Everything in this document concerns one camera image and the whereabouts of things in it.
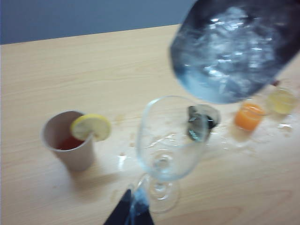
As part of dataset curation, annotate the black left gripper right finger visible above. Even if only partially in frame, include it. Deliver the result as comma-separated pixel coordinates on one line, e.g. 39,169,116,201
130,187,156,225

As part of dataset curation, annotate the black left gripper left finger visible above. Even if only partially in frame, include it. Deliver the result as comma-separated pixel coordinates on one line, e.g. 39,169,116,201
103,188,133,225

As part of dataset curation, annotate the pile of clear ice cubes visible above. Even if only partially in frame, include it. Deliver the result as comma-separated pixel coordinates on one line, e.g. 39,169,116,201
182,7,282,99

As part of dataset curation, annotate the stainless steel ice scoop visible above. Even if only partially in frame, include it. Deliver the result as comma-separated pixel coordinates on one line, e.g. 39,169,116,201
168,0,300,105

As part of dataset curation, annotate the clear stemmed wine glass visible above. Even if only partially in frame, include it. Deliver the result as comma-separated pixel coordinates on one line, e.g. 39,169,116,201
135,95,210,214

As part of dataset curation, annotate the beige paper cup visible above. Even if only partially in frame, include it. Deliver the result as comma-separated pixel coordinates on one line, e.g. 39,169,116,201
40,110,96,172

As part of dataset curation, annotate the yellow lemon slice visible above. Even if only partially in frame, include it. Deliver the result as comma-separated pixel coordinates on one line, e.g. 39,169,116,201
71,114,112,142

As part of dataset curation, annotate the smoky grey glass beaker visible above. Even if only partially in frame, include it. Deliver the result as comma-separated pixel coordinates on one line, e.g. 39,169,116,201
187,105,221,143

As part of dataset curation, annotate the clear beaker with orange juice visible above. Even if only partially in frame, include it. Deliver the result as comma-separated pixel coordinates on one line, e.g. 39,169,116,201
231,102,267,141

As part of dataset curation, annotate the clear beaker with yellow liquid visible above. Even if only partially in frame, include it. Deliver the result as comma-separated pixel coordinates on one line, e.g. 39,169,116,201
266,88,298,117

